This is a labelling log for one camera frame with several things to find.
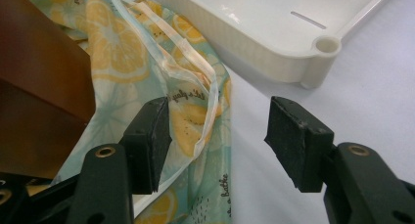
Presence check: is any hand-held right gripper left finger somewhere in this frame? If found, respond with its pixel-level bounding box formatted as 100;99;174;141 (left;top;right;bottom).
118;96;173;196

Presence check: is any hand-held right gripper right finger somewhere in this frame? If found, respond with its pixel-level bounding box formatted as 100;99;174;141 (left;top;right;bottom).
263;96;336;193

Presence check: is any lemon print cloth bag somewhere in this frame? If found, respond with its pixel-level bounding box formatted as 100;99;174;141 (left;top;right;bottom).
18;0;233;224

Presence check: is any white plastic tray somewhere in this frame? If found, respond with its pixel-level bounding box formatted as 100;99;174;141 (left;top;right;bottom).
125;0;400;90

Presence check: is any brown carton box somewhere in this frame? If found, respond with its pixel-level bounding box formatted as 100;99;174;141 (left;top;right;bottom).
0;0;97;180

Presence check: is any white table mat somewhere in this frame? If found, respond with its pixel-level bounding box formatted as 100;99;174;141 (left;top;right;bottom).
131;0;415;224

